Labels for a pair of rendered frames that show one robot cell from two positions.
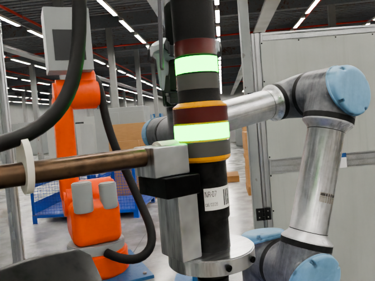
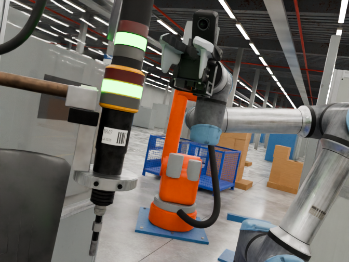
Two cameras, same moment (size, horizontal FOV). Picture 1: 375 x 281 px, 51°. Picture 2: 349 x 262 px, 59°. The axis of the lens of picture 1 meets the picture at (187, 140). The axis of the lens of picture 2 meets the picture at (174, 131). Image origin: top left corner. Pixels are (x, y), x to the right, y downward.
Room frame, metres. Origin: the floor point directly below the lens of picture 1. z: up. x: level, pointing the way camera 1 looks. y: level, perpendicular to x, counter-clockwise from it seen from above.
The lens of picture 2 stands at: (0.01, -0.19, 1.54)
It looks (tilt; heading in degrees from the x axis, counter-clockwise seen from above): 3 degrees down; 20
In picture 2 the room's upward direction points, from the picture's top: 11 degrees clockwise
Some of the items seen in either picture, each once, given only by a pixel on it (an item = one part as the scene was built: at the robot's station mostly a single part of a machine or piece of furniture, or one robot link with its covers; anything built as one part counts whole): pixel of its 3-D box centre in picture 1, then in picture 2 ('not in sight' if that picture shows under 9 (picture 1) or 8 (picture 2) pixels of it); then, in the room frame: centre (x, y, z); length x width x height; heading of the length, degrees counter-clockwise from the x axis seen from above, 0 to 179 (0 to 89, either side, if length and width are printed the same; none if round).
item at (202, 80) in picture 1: (197, 82); (128, 54); (0.31, -0.01, 1.60); 0.03 x 0.03 x 0.01
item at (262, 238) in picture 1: (265, 255); (258, 243); (0.99, -0.17, 1.21); 0.13 x 0.12 x 0.14; 26
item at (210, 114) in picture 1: (200, 115); (124, 77); (0.31, -0.01, 1.57); 0.04 x 0.04 x 0.01
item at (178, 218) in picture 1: (197, 203); (104, 137); (0.31, 0.00, 1.50); 0.09 x 0.07 x 0.10; 126
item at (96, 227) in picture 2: not in sight; (95, 233); (0.31, -0.01, 1.39); 0.01 x 0.01 x 0.05
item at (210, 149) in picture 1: (202, 147); (120, 101); (0.31, -0.01, 1.54); 0.04 x 0.04 x 0.01
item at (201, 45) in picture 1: (195, 49); (133, 30); (0.31, -0.01, 1.62); 0.03 x 0.03 x 0.01
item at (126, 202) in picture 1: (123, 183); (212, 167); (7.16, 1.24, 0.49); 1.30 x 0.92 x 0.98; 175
